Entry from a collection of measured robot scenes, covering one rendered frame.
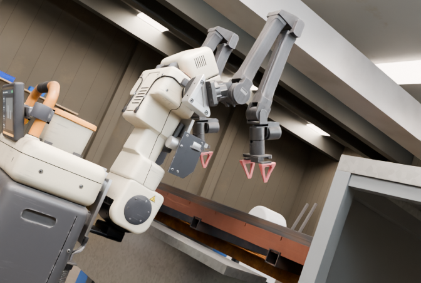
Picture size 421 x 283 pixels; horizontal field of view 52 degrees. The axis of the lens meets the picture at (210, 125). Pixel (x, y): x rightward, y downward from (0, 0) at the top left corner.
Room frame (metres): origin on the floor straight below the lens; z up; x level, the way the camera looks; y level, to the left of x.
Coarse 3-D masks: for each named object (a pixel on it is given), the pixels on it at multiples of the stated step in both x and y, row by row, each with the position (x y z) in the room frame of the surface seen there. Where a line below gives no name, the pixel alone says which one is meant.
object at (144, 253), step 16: (96, 240) 2.35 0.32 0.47; (112, 240) 2.23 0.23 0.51; (128, 240) 2.12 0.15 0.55; (144, 240) 2.03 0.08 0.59; (160, 240) 1.94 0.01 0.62; (80, 256) 2.42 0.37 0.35; (96, 256) 2.30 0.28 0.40; (112, 256) 2.19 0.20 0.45; (128, 256) 2.08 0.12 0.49; (144, 256) 1.99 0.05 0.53; (160, 256) 1.91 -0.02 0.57; (176, 256) 1.83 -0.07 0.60; (96, 272) 2.25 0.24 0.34; (112, 272) 2.14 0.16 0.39; (128, 272) 2.04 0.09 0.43; (144, 272) 1.96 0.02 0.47; (160, 272) 1.87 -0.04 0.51; (176, 272) 1.80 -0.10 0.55; (192, 272) 1.73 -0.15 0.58; (208, 272) 1.66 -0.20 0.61
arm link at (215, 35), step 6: (210, 30) 1.92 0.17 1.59; (216, 30) 1.88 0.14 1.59; (222, 30) 1.89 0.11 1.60; (228, 30) 1.90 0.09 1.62; (210, 36) 1.89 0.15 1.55; (216, 36) 1.89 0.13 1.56; (222, 36) 1.90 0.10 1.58; (228, 36) 1.91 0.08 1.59; (204, 42) 1.90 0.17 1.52; (210, 42) 1.89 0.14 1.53; (216, 42) 1.90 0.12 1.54; (222, 42) 1.96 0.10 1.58; (210, 48) 1.89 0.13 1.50
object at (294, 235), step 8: (160, 184) 2.22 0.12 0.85; (168, 192) 2.15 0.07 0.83; (176, 192) 2.10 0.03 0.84; (184, 192) 2.06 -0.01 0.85; (192, 200) 1.99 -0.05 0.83; (200, 200) 1.95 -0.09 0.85; (208, 200) 1.91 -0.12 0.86; (216, 208) 1.86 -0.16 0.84; (224, 208) 1.82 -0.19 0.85; (232, 208) 1.78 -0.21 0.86; (232, 216) 1.77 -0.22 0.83; (240, 216) 1.74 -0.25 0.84; (248, 216) 1.71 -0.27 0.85; (256, 224) 1.66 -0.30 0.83; (264, 224) 1.63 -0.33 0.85; (272, 224) 1.61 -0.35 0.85; (272, 232) 1.60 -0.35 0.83; (280, 232) 1.57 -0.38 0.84; (288, 232) 1.54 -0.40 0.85; (296, 232) 1.51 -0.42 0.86; (296, 240) 1.51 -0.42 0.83; (304, 240) 1.48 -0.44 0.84
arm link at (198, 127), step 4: (200, 120) 1.97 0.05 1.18; (204, 120) 1.98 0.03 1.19; (196, 124) 1.94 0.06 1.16; (200, 124) 1.94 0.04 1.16; (204, 124) 1.96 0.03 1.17; (192, 128) 1.97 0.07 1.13; (196, 128) 1.95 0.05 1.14; (200, 128) 1.95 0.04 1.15; (204, 128) 1.97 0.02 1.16; (192, 132) 1.97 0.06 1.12; (196, 132) 1.95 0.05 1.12; (200, 132) 1.95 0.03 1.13; (204, 132) 1.97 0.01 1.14
